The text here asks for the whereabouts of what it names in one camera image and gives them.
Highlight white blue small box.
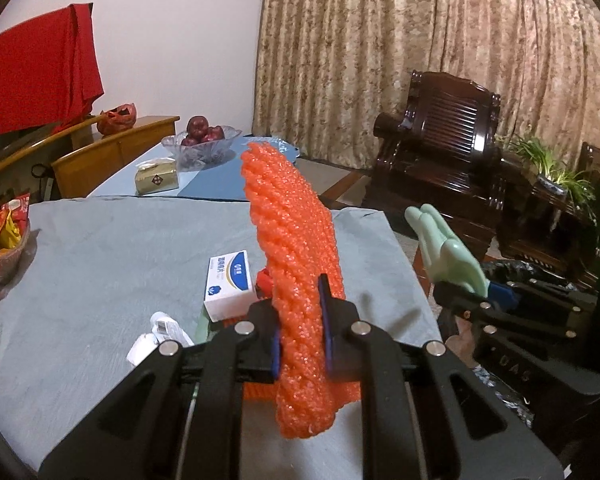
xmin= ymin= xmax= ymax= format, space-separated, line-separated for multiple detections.
xmin=204 ymin=250 xmax=257 ymax=322

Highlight dark wooden side table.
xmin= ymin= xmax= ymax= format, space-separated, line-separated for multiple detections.
xmin=496 ymin=179 xmax=597 ymax=284

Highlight green rubber glove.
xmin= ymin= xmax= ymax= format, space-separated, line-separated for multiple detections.
xmin=193 ymin=307 xmax=224 ymax=344
xmin=404 ymin=204 xmax=490 ymax=297

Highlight orange red bag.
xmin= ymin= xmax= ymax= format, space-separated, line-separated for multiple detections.
xmin=96 ymin=103 xmax=136 ymax=136

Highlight red apples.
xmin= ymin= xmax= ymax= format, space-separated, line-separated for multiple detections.
xmin=181 ymin=116 xmax=225 ymax=146

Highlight green potted plant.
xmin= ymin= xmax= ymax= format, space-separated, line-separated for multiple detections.
xmin=507 ymin=136 xmax=595 ymax=217

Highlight grey table cloth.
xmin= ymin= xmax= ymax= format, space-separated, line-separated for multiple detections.
xmin=0 ymin=197 xmax=441 ymax=479

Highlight glass fruit bowl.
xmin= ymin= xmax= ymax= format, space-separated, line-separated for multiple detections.
xmin=161 ymin=127 xmax=242 ymax=171

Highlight beige tissue box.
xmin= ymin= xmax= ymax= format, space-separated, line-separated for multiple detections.
xmin=134 ymin=157 xmax=178 ymax=195

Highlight orange foam net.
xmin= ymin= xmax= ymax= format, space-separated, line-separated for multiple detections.
xmin=240 ymin=142 xmax=361 ymax=439

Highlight white tissue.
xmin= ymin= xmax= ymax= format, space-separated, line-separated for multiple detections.
xmin=126 ymin=311 xmax=194 ymax=366

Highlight snack bowl with packets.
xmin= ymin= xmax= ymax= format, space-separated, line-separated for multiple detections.
xmin=0 ymin=193 xmax=30 ymax=285

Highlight red cloth cover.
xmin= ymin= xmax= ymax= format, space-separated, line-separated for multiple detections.
xmin=0 ymin=3 xmax=104 ymax=136

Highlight wooden tv cabinet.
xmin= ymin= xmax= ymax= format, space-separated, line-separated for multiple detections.
xmin=0 ymin=115 xmax=180 ymax=205

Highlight dark wooden armchair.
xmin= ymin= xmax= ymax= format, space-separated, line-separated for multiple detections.
xmin=577 ymin=142 xmax=600 ymax=186
xmin=362 ymin=70 xmax=505 ymax=259

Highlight black lined trash bin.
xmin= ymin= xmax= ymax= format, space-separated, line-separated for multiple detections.
xmin=475 ymin=260 xmax=600 ymax=417

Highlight beige patterned curtain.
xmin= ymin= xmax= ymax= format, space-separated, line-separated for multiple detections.
xmin=252 ymin=0 xmax=600 ymax=168

